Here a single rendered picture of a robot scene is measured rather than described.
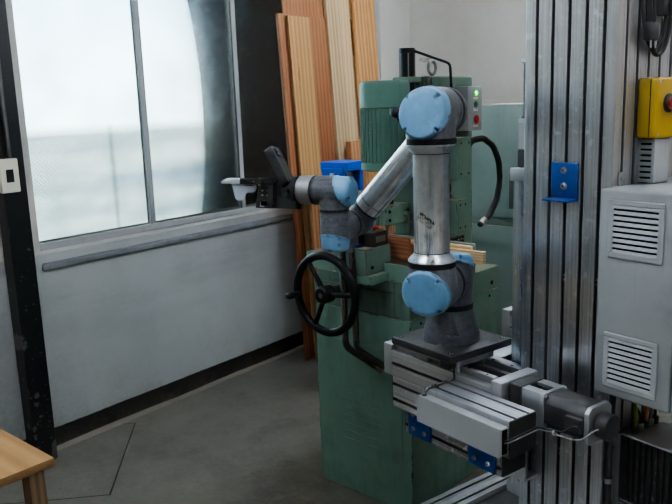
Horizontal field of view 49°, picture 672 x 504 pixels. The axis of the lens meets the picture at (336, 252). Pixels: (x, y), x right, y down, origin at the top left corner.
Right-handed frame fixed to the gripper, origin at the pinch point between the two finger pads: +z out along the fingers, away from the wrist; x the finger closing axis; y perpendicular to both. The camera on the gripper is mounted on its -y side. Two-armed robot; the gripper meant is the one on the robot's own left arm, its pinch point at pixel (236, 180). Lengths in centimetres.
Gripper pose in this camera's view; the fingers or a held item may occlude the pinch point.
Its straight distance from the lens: 203.9
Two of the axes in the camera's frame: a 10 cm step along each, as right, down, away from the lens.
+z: -8.9, -0.6, 4.6
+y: -0.3, 10.0, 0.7
